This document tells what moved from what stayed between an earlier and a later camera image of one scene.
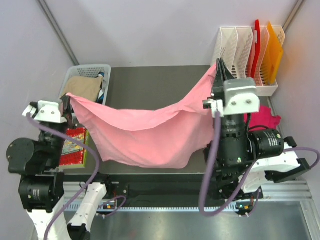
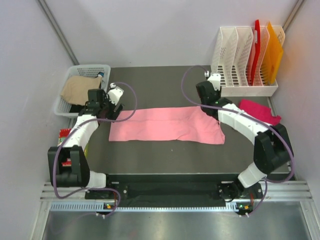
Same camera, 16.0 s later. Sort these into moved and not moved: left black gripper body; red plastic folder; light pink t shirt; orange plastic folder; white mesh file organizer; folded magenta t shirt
Moved: light pink t shirt; left black gripper body
Not moved: white mesh file organizer; folded magenta t shirt; orange plastic folder; red plastic folder
